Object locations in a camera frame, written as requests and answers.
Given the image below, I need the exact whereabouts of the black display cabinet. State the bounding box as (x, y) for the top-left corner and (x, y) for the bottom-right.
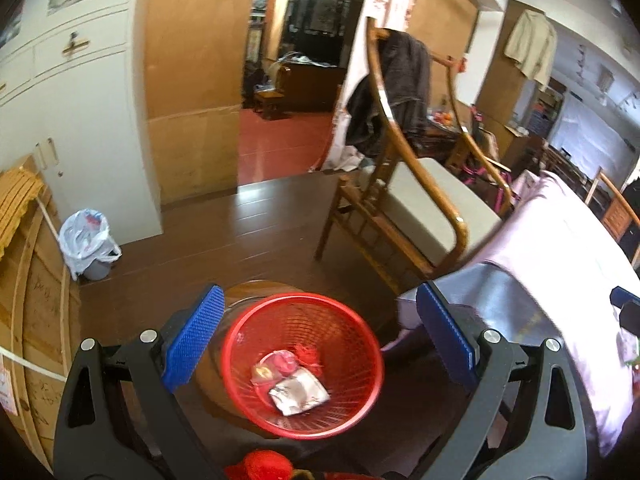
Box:
(277, 0), (363, 68)

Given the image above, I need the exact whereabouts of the pink snack wrapper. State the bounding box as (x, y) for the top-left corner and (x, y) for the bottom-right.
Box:
(250, 350), (298, 386)

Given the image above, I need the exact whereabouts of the carved wooden chair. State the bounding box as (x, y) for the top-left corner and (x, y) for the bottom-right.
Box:
(585, 167), (640, 261)

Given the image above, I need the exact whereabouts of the grey seat cushion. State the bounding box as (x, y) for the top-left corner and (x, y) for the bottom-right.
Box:
(382, 157), (503, 266)

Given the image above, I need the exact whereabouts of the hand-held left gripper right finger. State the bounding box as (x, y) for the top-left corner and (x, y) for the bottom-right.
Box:
(416, 281), (588, 480)

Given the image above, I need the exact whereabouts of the pink folding cart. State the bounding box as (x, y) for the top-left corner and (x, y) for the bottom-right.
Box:
(460, 105), (513, 211)

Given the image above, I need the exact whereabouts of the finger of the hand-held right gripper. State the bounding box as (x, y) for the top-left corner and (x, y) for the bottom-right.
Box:
(610, 285), (640, 335)

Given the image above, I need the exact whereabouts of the large round wooden board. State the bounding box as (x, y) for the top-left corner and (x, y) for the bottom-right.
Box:
(0, 230), (83, 476)

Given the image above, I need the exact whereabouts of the grey waste bin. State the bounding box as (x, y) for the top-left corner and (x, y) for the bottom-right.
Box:
(80, 255), (112, 281)

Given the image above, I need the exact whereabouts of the wooden slat mat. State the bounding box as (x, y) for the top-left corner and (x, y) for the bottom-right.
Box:
(0, 167), (48, 261)

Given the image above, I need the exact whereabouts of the dark jacket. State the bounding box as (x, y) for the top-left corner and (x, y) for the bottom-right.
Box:
(345, 30), (432, 158)

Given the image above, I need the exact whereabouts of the red plastic mesh basket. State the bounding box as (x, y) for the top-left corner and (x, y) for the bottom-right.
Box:
(221, 294), (385, 440)

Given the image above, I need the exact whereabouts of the bin with white bag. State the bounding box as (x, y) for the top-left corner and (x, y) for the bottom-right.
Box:
(58, 208), (122, 281)

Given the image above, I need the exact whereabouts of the white cabinet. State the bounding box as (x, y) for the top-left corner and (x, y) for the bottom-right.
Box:
(0, 0), (163, 256)

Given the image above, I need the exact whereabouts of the small wooden stool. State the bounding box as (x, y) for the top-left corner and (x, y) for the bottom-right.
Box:
(254, 87), (286, 121)

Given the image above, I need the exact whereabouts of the silver foil wrapper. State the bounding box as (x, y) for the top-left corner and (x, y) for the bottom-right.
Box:
(268, 370), (331, 416)

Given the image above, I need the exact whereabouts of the red yarn ball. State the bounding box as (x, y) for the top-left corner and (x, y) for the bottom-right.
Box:
(224, 450), (296, 480)

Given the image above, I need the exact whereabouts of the pink printed tablecloth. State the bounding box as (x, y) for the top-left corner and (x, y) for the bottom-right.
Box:
(382, 170), (640, 461)

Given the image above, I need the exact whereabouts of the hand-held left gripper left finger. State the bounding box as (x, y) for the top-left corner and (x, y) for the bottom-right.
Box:
(52, 285), (226, 480)

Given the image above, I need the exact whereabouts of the round wooden stool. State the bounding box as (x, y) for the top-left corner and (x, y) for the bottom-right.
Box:
(192, 280), (311, 436)

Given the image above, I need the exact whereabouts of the beige jacket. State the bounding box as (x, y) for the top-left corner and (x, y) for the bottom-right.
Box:
(503, 8), (558, 86)

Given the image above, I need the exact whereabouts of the wooden armchair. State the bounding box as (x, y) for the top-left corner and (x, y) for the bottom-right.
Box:
(315, 17), (516, 293)

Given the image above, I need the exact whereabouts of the red net scrap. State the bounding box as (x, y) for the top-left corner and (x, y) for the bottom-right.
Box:
(292, 344), (323, 371)

